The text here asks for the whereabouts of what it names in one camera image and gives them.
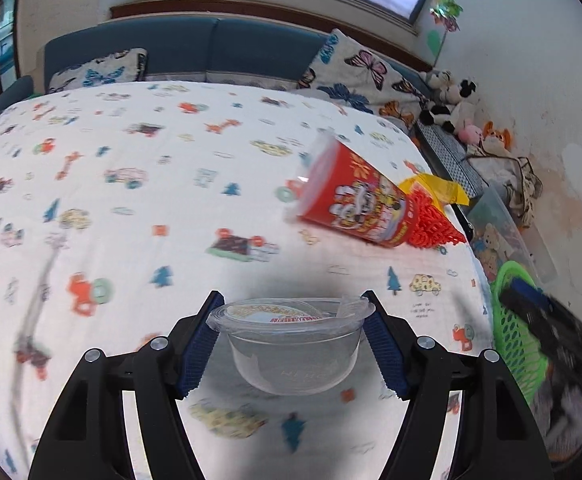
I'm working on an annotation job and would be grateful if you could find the large butterfly print pillow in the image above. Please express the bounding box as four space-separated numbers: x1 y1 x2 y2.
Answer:
296 28 434 128

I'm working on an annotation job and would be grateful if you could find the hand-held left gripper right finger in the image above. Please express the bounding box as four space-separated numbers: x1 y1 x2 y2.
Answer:
361 290 554 480

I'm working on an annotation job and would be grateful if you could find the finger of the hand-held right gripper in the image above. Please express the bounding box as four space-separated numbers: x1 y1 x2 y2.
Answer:
511 280 572 318
500 287 552 343

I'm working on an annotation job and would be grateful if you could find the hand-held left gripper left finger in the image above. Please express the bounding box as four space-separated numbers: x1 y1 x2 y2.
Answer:
28 290 224 480

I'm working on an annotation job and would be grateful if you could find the beige patterned cloth bag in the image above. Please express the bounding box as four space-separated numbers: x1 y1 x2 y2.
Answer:
466 155 544 231

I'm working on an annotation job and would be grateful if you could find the green plastic basket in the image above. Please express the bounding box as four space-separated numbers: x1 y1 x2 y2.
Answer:
488 260 549 401

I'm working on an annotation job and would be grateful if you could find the orange plush toy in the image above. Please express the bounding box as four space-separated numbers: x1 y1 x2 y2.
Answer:
481 121 512 153

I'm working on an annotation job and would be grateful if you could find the small butterfly print pillow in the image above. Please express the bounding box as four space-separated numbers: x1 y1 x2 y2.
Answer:
47 48 148 93

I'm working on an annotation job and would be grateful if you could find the grey dotted cushion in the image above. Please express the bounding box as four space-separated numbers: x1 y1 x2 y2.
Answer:
413 122 487 201

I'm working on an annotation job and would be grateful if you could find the colourful pinwheel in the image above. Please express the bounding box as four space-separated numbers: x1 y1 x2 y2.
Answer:
430 0 464 33

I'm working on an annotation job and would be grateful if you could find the red printed paper cup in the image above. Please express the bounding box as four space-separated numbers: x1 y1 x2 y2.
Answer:
283 130 408 250

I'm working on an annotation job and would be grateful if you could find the black white plush toy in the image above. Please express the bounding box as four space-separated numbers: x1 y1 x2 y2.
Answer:
418 70 478 135

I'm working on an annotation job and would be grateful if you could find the clear plastic bowl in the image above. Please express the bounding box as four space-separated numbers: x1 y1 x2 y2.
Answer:
206 296 377 395

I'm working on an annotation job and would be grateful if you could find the red mesh bag yellow label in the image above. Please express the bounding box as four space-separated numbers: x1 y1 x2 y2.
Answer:
398 172 472 251

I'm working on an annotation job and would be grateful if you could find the blue upholstered headboard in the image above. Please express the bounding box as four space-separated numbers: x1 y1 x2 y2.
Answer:
0 16 434 126

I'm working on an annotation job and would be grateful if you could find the printed white bed sheet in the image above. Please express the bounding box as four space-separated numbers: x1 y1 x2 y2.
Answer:
0 80 494 480

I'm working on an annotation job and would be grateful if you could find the pink plush toy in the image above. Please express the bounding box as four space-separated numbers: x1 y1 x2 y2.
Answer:
458 122 483 145

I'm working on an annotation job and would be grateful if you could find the grey fuzzy cloth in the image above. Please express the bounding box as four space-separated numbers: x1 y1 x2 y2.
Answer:
534 375 582 461

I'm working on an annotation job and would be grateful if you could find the clear plastic storage box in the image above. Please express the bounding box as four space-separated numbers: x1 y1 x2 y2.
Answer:
466 182 557 286

